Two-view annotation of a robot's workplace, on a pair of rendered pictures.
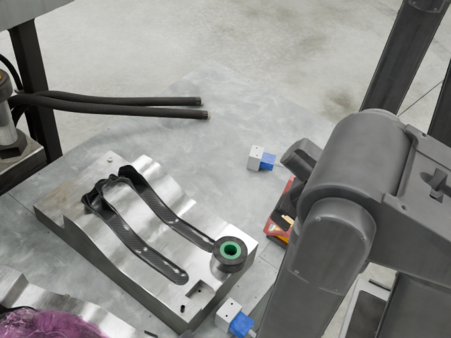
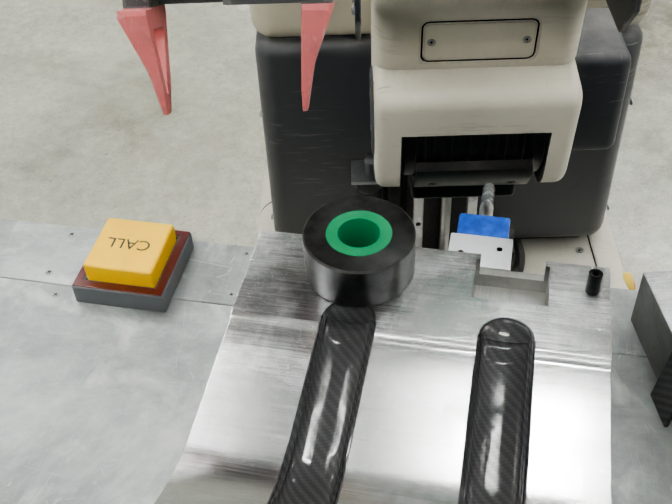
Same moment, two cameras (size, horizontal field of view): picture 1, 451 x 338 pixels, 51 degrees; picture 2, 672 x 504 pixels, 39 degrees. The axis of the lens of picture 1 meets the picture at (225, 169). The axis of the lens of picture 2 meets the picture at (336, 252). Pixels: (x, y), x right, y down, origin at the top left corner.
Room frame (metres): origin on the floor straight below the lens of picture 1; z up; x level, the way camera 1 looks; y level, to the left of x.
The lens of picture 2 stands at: (0.76, 0.42, 1.38)
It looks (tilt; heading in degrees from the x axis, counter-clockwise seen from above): 44 degrees down; 252
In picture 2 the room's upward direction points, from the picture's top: 3 degrees counter-clockwise
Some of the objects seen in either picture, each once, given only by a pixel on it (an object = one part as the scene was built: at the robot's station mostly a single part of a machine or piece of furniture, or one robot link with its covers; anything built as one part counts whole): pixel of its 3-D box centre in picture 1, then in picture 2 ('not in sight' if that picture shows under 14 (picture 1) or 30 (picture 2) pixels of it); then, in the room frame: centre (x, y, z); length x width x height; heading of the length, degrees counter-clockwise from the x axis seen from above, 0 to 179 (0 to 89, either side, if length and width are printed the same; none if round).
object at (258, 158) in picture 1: (270, 162); not in sight; (0.99, -0.13, 0.83); 0.13 x 0.05 x 0.05; 80
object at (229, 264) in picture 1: (229, 253); (359, 250); (0.60, -0.04, 0.91); 0.08 x 0.08 x 0.04
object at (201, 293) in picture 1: (200, 297); (509, 296); (0.50, 0.01, 0.87); 0.05 x 0.05 x 0.04; 59
